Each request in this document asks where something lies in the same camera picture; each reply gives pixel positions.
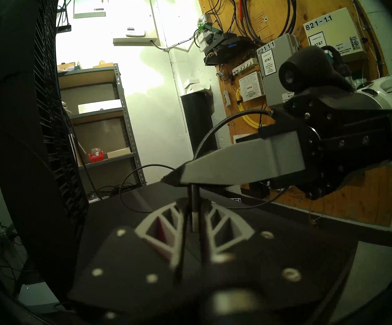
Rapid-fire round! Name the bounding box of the plywood backboard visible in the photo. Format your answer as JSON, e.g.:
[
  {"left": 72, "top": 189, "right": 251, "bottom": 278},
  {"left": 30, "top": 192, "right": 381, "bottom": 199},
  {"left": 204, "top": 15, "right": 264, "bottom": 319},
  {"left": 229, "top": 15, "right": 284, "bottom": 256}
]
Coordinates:
[{"left": 196, "top": 0, "right": 392, "bottom": 226}]

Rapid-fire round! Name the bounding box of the tall black cylinder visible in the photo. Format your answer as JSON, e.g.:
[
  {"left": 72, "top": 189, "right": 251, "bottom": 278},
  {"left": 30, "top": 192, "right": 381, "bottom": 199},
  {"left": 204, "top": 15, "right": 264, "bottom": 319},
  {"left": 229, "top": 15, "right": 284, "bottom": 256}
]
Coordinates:
[{"left": 181, "top": 90, "right": 218, "bottom": 159}]

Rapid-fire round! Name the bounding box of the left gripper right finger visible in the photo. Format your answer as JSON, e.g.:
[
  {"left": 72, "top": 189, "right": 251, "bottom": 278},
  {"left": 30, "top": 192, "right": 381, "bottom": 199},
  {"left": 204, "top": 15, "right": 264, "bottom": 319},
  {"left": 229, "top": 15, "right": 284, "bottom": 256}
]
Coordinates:
[{"left": 199, "top": 201, "right": 255, "bottom": 264}]

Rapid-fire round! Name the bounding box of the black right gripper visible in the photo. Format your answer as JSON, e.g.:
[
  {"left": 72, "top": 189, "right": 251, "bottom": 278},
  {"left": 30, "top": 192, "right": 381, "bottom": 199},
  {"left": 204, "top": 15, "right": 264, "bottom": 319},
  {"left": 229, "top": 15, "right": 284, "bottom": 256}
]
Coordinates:
[{"left": 161, "top": 90, "right": 392, "bottom": 200}]

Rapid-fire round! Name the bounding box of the white box red label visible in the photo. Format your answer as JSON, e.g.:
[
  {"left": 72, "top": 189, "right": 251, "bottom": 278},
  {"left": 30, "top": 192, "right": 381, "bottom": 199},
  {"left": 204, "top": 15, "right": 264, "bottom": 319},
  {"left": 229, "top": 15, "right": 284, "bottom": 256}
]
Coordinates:
[{"left": 73, "top": 0, "right": 108, "bottom": 19}]

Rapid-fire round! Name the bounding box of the white terminal strip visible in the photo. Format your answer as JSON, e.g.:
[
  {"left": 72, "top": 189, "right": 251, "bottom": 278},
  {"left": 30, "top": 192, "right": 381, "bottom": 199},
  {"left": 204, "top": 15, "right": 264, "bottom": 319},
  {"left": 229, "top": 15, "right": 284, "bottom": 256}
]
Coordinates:
[{"left": 231, "top": 59, "right": 259, "bottom": 76}]

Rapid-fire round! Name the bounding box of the grey metal shelf unit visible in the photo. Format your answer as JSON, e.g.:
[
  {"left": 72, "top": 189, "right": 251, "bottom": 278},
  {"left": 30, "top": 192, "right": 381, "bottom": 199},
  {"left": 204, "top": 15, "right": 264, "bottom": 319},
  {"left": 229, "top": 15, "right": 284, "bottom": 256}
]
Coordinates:
[{"left": 56, "top": 63, "right": 148, "bottom": 201}]

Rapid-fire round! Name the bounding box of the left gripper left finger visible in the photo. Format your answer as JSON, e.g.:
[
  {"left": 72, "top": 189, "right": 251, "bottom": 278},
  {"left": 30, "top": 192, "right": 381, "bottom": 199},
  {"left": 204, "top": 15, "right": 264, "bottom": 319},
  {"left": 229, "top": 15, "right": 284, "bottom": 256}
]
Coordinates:
[{"left": 135, "top": 201, "right": 186, "bottom": 270}]

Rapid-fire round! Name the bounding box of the black network switch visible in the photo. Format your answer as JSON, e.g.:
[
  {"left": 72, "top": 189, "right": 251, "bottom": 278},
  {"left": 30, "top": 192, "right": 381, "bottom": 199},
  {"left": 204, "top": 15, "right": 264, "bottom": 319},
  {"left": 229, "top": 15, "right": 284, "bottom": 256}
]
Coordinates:
[{"left": 204, "top": 37, "right": 254, "bottom": 66}]

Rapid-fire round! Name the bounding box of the small white box stack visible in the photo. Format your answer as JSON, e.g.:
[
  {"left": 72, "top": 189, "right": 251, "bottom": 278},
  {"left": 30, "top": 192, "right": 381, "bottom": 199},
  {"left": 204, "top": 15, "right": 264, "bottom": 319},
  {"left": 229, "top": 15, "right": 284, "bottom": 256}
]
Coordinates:
[{"left": 184, "top": 79, "right": 211, "bottom": 94}]

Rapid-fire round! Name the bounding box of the thick yellow cable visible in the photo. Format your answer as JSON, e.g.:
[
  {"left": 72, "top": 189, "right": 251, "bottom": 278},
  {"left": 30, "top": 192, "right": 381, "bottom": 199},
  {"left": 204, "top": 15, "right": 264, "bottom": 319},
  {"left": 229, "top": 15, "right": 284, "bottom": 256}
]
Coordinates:
[{"left": 236, "top": 87, "right": 268, "bottom": 128}]

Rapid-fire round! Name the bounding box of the white wall panel box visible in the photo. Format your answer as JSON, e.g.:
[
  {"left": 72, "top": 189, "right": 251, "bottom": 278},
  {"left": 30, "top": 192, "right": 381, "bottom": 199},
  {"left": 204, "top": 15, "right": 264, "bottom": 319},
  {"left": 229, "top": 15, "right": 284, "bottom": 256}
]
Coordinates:
[{"left": 108, "top": 0, "right": 159, "bottom": 46}]

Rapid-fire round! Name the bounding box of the black USB cable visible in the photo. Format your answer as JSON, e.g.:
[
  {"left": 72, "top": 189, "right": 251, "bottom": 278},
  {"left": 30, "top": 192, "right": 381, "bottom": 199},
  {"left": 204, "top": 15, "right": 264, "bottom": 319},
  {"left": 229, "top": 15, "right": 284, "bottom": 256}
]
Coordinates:
[{"left": 119, "top": 109, "right": 289, "bottom": 233}]

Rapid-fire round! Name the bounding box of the flat tan box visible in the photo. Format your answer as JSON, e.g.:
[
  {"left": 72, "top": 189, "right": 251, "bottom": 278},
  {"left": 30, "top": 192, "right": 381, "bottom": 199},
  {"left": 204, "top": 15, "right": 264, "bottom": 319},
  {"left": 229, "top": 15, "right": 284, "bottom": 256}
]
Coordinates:
[{"left": 106, "top": 148, "right": 132, "bottom": 158}]

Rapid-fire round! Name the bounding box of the black workstation tower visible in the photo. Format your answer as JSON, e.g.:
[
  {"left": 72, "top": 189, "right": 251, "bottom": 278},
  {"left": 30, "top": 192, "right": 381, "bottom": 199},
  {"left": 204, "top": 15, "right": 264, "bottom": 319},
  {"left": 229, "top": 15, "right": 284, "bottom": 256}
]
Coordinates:
[{"left": 67, "top": 182, "right": 359, "bottom": 325}]

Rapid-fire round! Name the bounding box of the beige AT&T box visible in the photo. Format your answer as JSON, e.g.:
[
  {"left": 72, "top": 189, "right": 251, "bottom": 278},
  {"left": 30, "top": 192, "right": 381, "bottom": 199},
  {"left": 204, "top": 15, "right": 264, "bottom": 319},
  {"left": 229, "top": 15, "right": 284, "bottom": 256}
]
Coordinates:
[{"left": 303, "top": 8, "right": 366, "bottom": 62}]

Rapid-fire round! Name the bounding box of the white paper label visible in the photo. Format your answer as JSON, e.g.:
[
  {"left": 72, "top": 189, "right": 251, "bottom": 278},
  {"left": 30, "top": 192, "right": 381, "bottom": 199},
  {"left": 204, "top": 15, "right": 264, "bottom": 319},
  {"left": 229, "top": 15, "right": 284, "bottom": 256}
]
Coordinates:
[{"left": 239, "top": 71, "right": 264, "bottom": 102}]

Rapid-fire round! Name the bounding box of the grey electrical box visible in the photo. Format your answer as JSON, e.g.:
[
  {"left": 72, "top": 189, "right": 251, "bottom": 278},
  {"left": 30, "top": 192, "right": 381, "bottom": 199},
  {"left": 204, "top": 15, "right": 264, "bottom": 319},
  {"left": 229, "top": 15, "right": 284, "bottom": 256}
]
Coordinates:
[{"left": 257, "top": 33, "right": 301, "bottom": 106}]

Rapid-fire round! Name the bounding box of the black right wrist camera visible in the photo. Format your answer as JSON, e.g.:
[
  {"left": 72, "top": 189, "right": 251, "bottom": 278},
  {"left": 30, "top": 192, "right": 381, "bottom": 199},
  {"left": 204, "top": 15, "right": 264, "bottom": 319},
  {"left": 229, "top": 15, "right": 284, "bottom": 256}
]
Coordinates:
[{"left": 278, "top": 45, "right": 356, "bottom": 95}]

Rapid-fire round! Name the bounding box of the black server rack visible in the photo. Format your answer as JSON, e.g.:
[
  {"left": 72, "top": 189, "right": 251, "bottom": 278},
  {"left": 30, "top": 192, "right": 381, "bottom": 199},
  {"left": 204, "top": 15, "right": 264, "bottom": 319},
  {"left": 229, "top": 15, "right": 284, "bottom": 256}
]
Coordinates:
[{"left": 0, "top": 0, "right": 90, "bottom": 304}]

